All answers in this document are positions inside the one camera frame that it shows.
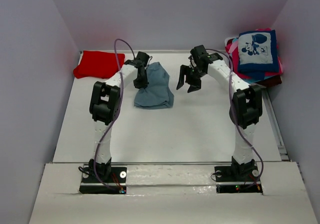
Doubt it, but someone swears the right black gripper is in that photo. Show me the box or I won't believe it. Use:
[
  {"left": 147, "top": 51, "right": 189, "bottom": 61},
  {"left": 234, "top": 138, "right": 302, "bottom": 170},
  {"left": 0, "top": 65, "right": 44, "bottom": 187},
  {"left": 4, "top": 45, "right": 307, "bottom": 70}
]
[{"left": 176, "top": 65, "right": 206, "bottom": 93}]

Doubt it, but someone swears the grey-blue t-shirt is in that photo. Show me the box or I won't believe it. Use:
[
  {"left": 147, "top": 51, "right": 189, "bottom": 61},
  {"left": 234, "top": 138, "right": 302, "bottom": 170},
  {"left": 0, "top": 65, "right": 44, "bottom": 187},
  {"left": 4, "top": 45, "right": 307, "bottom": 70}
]
[{"left": 134, "top": 62, "right": 174, "bottom": 110}]

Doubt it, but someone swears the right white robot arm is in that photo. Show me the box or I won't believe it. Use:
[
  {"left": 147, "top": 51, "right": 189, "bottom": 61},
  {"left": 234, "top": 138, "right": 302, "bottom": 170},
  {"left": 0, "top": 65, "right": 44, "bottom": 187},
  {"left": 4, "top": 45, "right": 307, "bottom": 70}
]
[{"left": 176, "top": 45, "right": 263, "bottom": 183}]

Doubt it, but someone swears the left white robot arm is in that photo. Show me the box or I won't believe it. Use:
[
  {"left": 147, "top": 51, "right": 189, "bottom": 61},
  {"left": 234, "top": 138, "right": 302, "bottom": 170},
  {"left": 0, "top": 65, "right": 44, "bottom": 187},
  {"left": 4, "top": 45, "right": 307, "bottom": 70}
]
[{"left": 88, "top": 51, "right": 150, "bottom": 183}]

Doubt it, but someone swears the folded red t-shirt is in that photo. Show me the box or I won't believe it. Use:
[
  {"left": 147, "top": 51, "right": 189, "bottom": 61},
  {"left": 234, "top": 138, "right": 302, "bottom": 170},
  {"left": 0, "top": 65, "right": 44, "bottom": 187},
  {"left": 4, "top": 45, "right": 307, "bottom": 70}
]
[{"left": 73, "top": 50, "right": 119, "bottom": 79}]

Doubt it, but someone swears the pink folded t-shirt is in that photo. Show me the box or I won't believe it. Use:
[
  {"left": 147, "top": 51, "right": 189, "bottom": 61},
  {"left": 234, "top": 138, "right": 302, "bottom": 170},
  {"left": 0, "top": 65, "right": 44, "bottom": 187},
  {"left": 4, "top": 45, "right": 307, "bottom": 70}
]
[{"left": 225, "top": 28, "right": 283, "bottom": 79}]

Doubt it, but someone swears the teal folded t-shirt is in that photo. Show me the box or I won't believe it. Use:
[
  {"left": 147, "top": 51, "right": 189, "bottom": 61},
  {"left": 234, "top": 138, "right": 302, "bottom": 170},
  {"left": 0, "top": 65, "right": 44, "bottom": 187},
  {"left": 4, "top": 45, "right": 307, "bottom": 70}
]
[{"left": 238, "top": 72, "right": 266, "bottom": 84}]

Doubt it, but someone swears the navy cartoon mouse t-shirt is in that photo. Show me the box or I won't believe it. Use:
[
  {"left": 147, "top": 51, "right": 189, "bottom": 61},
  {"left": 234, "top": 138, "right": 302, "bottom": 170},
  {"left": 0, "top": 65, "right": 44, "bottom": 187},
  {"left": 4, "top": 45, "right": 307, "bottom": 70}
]
[{"left": 237, "top": 30, "right": 280, "bottom": 74}]

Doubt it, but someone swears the dark maroon folded t-shirt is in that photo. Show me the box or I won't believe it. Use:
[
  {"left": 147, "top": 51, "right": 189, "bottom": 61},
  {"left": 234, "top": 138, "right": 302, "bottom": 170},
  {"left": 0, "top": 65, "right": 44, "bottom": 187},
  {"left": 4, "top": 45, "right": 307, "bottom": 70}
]
[{"left": 256, "top": 75, "right": 282, "bottom": 88}]

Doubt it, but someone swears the white foam front board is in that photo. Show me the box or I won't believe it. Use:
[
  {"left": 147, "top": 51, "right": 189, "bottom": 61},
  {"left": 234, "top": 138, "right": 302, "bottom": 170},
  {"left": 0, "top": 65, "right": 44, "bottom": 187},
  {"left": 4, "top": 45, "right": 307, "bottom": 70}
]
[{"left": 30, "top": 162, "right": 317, "bottom": 224}]

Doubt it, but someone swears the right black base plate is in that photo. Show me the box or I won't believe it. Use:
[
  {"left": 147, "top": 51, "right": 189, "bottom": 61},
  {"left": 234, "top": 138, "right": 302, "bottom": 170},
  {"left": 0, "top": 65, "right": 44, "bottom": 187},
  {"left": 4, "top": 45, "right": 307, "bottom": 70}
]
[{"left": 210, "top": 166, "right": 263, "bottom": 194}]

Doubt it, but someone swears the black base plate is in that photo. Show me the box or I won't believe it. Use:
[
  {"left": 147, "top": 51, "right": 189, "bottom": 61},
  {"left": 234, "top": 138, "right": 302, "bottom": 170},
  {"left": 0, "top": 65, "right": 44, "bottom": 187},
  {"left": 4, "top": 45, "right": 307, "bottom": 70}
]
[
  {"left": 210, "top": 166, "right": 263, "bottom": 194},
  {"left": 78, "top": 165, "right": 127, "bottom": 195}
]

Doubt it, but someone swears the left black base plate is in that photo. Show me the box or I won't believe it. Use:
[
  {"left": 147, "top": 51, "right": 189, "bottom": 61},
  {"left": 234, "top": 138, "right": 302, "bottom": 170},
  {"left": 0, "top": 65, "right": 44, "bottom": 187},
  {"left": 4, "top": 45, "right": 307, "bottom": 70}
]
[{"left": 78, "top": 165, "right": 127, "bottom": 195}]

